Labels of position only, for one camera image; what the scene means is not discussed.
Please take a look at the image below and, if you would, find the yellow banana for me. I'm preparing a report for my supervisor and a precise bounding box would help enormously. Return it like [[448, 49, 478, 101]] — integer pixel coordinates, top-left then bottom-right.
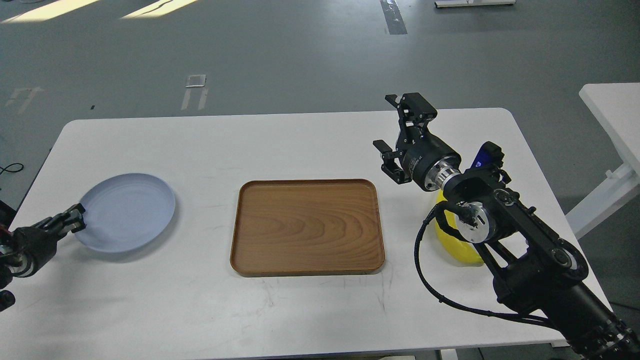
[[434, 190, 484, 266]]

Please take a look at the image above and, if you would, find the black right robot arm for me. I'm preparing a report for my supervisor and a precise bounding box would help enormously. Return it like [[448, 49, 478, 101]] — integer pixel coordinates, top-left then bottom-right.
[[373, 92, 640, 360]]

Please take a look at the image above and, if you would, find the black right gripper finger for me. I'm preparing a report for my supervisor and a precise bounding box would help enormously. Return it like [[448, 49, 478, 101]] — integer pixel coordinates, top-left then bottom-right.
[[385, 93, 437, 141], [372, 140, 412, 185]]

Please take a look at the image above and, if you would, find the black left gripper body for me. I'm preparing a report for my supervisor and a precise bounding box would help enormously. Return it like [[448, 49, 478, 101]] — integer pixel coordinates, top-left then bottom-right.
[[13, 223, 64, 277]]

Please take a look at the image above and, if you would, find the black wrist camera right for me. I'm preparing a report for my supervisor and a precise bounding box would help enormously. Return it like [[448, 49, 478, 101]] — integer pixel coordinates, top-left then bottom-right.
[[471, 141, 505, 169]]

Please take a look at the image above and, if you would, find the white furniture base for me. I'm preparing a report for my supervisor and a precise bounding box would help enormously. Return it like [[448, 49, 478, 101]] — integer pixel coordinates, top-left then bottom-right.
[[434, 0, 517, 9]]

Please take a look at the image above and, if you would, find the white floor plate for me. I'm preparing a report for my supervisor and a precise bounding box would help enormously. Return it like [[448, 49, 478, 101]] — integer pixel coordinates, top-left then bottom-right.
[[185, 74, 207, 89]]

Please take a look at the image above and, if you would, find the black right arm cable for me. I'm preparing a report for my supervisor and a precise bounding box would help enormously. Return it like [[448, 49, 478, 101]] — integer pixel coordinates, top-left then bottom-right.
[[414, 200, 571, 331]]

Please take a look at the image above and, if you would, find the white side table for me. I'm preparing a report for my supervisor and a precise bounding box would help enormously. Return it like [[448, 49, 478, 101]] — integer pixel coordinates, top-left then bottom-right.
[[565, 82, 640, 240]]

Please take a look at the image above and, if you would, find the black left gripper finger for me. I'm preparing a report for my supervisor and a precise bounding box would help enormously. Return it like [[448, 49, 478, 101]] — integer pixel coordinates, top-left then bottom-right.
[[57, 216, 87, 237], [35, 203, 86, 228]]

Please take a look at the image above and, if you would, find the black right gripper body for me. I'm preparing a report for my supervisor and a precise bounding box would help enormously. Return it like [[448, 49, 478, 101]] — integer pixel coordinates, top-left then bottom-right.
[[396, 132, 461, 192]]

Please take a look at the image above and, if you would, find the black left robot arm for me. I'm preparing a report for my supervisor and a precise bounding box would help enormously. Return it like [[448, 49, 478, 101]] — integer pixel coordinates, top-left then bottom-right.
[[0, 203, 86, 312]]

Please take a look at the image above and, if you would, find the light blue plate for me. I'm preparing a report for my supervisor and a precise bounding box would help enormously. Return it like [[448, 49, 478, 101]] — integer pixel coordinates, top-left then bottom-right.
[[75, 173, 176, 254]]

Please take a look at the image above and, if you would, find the brown wooden tray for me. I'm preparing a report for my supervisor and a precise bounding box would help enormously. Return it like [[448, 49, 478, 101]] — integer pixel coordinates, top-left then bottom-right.
[[230, 178, 386, 277]]

